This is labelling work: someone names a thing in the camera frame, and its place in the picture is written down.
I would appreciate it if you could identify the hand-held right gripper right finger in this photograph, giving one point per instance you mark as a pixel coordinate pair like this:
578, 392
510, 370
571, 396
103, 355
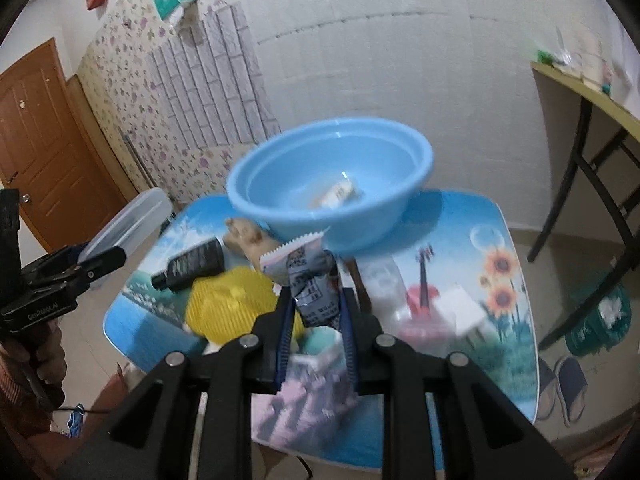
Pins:
348, 332

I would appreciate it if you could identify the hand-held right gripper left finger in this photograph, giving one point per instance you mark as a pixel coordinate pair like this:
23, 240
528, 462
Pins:
286, 330

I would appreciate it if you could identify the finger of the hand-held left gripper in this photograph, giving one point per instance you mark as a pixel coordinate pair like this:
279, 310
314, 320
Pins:
102, 262
55, 259

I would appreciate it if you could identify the grey snack packet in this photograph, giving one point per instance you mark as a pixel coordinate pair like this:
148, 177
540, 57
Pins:
310, 282

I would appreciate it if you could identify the clear plastic lid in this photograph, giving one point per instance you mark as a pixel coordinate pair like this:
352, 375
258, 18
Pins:
135, 220

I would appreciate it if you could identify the yellow mesh scrubber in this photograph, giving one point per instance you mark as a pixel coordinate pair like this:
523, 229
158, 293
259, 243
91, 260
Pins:
230, 305

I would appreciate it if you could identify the black tube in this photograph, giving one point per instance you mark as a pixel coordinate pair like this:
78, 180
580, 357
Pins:
192, 262

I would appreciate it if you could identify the white charger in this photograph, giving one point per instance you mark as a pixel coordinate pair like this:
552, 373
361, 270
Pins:
460, 307

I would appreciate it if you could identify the small white packet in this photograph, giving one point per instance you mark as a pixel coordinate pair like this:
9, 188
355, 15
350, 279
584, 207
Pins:
340, 192

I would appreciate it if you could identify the blue plastic basin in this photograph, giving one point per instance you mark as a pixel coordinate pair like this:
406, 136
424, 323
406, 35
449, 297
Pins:
300, 185

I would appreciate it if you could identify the person's left hand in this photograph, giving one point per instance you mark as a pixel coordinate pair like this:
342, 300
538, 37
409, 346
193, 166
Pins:
35, 360

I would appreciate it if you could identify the clear plastic box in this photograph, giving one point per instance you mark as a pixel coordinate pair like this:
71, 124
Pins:
385, 285

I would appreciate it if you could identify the brown plush toy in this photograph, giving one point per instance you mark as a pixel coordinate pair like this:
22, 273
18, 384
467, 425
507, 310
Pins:
245, 235

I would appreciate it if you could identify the metal rod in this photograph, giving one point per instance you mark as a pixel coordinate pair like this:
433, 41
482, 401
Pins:
136, 160

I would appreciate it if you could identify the brown wooden door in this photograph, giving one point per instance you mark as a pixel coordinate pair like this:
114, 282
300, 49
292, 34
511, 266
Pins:
45, 150

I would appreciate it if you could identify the grey slipper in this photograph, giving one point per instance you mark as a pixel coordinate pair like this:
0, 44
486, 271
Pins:
545, 390
572, 385

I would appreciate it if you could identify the green trash bin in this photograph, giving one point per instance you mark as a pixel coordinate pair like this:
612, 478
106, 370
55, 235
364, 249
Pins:
595, 320

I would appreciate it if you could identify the small green item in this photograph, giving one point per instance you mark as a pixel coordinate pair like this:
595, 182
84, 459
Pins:
545, 56

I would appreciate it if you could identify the side table with black legs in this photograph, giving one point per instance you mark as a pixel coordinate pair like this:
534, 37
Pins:
600, 100

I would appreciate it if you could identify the clear plastic bag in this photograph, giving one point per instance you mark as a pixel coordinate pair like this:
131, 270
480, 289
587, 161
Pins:
567, 55

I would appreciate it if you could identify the white cup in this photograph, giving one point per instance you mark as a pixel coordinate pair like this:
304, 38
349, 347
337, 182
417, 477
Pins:
592, 67

